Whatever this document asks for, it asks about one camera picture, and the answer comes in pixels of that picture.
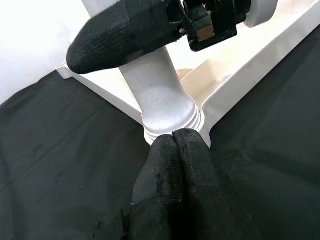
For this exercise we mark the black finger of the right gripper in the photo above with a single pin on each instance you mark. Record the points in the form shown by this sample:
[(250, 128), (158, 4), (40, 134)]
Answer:
[(112, 42)]

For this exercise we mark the white plastic children tabletop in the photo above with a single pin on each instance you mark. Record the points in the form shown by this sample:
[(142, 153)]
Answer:
[(250, 62)]

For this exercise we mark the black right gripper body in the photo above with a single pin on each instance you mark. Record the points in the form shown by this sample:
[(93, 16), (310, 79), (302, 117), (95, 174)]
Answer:
[(220, 15)]

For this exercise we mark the black tablecloth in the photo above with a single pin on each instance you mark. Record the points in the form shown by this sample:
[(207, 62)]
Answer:
[(62, 150)]

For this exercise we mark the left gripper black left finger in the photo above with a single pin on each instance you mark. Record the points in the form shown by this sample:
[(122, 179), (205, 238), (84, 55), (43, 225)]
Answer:
[(157, 200)]

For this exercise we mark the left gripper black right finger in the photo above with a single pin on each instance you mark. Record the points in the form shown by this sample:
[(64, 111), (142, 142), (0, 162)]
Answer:
[(212, 200)]

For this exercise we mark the white plastic table leg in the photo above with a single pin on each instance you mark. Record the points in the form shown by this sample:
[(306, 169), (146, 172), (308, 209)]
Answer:
[(160, 100)]

